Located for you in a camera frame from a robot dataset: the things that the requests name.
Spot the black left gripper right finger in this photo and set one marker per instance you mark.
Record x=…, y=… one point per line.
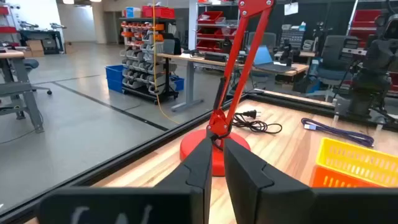
x=280, y=205

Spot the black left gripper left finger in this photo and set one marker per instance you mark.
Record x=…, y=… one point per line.
x=174, y=202

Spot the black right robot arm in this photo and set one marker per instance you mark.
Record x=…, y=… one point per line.
x=370, y=90

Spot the dark office chair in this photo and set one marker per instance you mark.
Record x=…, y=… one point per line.
x=332, y=56

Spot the orange plastic basket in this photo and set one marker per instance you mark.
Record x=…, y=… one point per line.
x=326, y=180

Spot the red desk lamp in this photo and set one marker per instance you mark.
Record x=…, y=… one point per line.
x=194, y=144

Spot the yellow plastic basket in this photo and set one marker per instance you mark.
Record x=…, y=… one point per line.
x=357, y=161

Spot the small drawer cabinet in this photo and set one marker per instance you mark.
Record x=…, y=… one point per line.
x=292, y=39

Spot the open laptop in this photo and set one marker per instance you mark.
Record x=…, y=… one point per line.
x=262, y=56

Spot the blue storage bin stack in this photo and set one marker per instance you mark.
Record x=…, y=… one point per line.
x=114, y=77

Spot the parts bin rack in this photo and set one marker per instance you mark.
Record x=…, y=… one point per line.
x=140, y=62

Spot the wooden standing desk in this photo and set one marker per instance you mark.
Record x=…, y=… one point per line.
x=192, y=59

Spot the shelf with red bins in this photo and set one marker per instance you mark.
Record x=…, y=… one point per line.
x=211, y=17

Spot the grey workbench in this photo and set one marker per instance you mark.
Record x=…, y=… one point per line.
x=28, y=102

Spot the red crate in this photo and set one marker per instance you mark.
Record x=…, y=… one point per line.
x=158, y=12

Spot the blue rolling chair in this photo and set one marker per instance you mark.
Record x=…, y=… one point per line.
x=31, y=64

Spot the cardboard box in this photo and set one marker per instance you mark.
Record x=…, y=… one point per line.
x=35, y=48

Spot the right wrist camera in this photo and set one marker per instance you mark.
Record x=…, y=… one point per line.
x=354, y=51

